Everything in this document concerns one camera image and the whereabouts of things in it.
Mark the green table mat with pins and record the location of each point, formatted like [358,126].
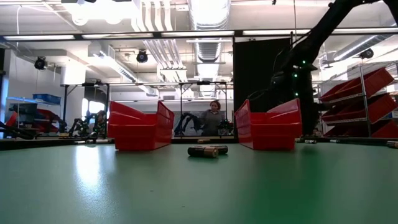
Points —
[199,193]

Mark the black rig frame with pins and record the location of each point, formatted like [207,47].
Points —
[181,99]
[64,109]

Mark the red shelf bin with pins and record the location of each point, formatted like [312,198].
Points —
[379,107]
[373,82]
[387,130]

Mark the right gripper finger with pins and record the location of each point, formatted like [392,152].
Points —
[309,119]

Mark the small silver battery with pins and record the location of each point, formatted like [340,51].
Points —
[393,144]

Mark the copper and black battery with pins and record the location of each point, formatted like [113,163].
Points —
[222,149]
[202,152]

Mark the person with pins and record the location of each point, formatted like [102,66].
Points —
[211,121]

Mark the blue storage bin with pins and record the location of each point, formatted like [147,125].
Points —
[46,99]

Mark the red plastic bin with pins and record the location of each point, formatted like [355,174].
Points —
[140,137]
[270,133]

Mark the black ceiling camera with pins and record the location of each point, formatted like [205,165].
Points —
[40,63]
[367,53]
[142,57]

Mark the red storage bin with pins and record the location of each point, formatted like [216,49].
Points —
[51,115]

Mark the silver ventilation duct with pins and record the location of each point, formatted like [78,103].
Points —
[351,50]
[208,49]

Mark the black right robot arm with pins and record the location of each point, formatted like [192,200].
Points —
[326,28]

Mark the black background robot arm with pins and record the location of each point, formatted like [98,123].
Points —
[227,126]
[186,121]
[77,126]
[100,124]

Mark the dark cart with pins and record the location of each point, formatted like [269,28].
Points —
[28,109]

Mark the black divider panel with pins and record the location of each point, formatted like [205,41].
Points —
[255,68]

